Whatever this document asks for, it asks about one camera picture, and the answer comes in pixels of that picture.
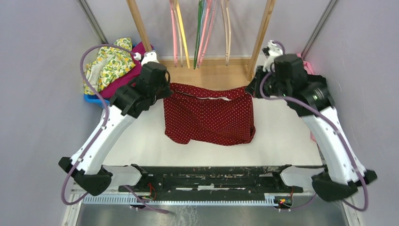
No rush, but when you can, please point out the wooden hanger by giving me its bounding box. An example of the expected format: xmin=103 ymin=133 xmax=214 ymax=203
xmin=220 ymin=0 xmax=231 ymax=66

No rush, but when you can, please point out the magenta garment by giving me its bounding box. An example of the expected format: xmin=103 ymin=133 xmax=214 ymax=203
xmin=99 ymin=42 xmax=146 ymax=99

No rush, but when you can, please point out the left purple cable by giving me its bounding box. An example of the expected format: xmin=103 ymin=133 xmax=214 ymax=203
xmin=61 ymin=44 xmax=170 ymax=215

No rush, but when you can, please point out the pink garment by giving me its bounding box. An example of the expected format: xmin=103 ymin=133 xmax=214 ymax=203
xmin=296 ymin=53 xmax=316 ymax=75

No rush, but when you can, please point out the blue plastic bin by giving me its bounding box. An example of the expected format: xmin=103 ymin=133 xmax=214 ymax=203
xmin=83 ymin=94 xmax=104 ymax=108

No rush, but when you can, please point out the white cable duct strip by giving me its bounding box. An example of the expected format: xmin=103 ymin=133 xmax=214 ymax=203
xmin=82 ymin=194 xmax=278 ymax=207

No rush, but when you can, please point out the pink hanger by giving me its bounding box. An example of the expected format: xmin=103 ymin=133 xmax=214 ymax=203
xmin=169 ymin=0 xmax=178 ymax=67
xmin=196 ymin=0 xmax=215 ymax=68

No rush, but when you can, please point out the pink hanger left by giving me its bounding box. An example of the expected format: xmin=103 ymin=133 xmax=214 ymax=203
xmin=169 ymin=0 xmax=178 ymax=67

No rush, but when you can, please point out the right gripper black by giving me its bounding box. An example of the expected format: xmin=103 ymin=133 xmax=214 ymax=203
xmin=246 ymin=65 xmax=291 ymax=99

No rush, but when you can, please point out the red polka dot skirt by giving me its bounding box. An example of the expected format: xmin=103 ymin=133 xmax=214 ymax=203
xmin=163 ymin=83 xmax=256 ymax=146

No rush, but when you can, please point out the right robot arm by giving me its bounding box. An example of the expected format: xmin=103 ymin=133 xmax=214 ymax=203
xmin=246 ymin=54 xmax=377 ymax=202

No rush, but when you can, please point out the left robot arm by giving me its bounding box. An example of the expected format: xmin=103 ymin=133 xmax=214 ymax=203
xmin=59 ymin=62 xmax=172 ymax=196

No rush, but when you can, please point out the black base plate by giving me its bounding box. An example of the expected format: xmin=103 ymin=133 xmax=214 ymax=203
xmin=117 ymin=165 xmax=315 ymax=202

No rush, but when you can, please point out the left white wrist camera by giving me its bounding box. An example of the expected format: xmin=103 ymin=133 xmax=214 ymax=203
xmin=141 ymin=50 xmax=159 ymax=66

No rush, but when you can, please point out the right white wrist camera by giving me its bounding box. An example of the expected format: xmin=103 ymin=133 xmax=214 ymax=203
xmin=262 ymin=40 xmax=285 ymax=72

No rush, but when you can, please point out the lemon print garment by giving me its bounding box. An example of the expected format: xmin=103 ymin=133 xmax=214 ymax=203
xmin=84 ymin=47 xmax=136 ymax=92

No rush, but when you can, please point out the wooden hanger rack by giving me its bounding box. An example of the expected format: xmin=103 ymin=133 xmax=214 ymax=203
xmin=126 ymin=0 xmax=277 ymax=91

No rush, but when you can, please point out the pink hanger right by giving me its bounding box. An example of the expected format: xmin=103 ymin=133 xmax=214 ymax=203
xmin=196 ymin=0 xmax=215 ymax=68

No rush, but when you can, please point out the green hanger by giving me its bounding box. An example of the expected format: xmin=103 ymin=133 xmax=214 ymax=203
xmin=193 ymin=0 xmax=203 ymax=69

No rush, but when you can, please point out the yellow hanger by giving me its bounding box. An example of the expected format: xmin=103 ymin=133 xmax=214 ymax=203
xmin=175 ymin=0 xmax=190 ymax=69

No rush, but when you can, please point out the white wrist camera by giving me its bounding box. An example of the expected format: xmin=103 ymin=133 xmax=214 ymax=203
xmin=262 ymin=40 xmax=285 ymax=72
xmin=141 ymin=50 xmax=159 ymax=66

